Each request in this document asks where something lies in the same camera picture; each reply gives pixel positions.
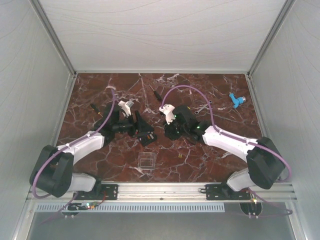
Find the small black screwdriver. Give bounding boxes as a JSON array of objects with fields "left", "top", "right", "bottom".
[{"left": 149, "top": 84, "right": 162, "bottom": 102}]

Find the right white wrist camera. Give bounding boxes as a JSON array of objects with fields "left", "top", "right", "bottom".
[{"left": 159, "top": 104, "right": 176, "bottom": 125}]

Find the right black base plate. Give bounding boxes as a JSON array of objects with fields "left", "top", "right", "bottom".
[{"left": 200, "top": 183, "right": 251, "bottom": 201}]

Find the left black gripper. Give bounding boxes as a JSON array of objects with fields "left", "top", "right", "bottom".
[{"left": 113, "top": 110, "right": 155, "bottom": 138}]

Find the blue plastic fitting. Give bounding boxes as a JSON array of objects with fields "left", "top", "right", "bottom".
[{"left": 229, "top": 93, "right": 246, "bottom": 109}]

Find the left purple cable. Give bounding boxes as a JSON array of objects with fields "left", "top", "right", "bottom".
[{"left": 31, "top": 88, "right": 118, "bottom": 225}]

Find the aluminium mounting rail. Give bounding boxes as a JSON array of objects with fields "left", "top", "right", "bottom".
[{"left": 27, "top": 181, "right": 298, "bottom": 202}]

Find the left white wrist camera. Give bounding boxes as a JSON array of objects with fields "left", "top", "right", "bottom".
[{"left": 118, "top": 100, "right": 134, "bottom": 118}]

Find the black fuse box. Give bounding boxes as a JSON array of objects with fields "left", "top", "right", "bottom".
[{"left": 137, "top": 132, "right": 158, "bottom": 147}]

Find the silver wrench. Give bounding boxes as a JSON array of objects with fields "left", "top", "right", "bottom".
[{"left": 194, "top": 100, "right": 212, "bottom": 115}]

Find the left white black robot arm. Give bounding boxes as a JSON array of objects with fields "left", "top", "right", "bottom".
[{"left": 29, "top": 100, "right": 136, "bottom": 199}]

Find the grey slotted cable duct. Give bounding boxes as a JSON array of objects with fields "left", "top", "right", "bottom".
[{"left": 34, "top": 202, "right": 225, "bottom": 214}]

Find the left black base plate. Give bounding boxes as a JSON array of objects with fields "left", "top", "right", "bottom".
[{"left": 75, "top": 183, "right": 119, "bottom": 201}]

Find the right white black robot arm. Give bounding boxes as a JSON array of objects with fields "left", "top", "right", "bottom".
[{"left": 159, "top": 104, "right": 286, "bottom": 200}]

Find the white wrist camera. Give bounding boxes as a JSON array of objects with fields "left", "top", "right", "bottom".
[
  {"left": 159, "top": 104, "right": 176, "bottom": 125},
  {"left": 118, "top": 100, "right": 134, "bottom": 118}
]

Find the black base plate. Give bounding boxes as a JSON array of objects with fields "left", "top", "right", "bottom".
[
  {"left": 200, "top": 183, "right": 251, "bottom": 201},
  {"left": 75, "top": 183, "right": 119, "bottom": 201}
]

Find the clear plastic fuse box cover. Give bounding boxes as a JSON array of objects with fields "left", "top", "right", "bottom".
[{"left": 138, "top": 152, "right": 157, "bottom": 170}]

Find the yellow black screwdriver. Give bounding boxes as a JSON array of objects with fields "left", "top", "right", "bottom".
[{"left": 90, "top": 103, "right": 103, "bottom": 117}]

